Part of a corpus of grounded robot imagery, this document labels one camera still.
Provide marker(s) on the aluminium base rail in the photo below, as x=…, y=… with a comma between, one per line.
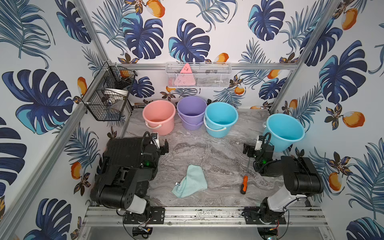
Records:
x=206, y=217

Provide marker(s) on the black wire basket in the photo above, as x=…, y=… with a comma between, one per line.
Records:
x=109, y=92

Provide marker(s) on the teal bucket with white handle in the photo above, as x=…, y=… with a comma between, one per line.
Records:
x=219, y=118

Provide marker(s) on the pink triangular sponge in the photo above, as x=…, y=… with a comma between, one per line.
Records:
x=185, y=78

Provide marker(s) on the pink plastic bucket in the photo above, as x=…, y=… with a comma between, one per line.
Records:
x=159, y=117

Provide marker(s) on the teal bucket on wall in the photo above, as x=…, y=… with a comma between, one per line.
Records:
x=285, y=131

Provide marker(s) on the orange handled screwdriver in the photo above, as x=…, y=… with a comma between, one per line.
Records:
x=244, y=184

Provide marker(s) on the mint green microfiber cloth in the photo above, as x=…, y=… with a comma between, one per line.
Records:
x=193, y=182

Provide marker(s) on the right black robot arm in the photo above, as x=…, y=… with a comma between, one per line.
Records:
x=301, y=180

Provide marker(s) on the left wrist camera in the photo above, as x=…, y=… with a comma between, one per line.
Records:
x=155, y=138

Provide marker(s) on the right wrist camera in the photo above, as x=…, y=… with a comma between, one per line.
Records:
x=261, y=143

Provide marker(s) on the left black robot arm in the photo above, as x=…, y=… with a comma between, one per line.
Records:
x=122, y=180

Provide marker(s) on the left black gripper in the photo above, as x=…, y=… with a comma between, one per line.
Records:
x=163, y=147

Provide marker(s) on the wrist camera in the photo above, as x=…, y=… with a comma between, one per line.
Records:
x=155, y=138
x=261, y=143

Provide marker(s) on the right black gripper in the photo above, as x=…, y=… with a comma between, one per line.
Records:
x=251, y=149

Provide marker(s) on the purple plastic bucket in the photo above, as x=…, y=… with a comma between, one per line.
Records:
x=191, y=110

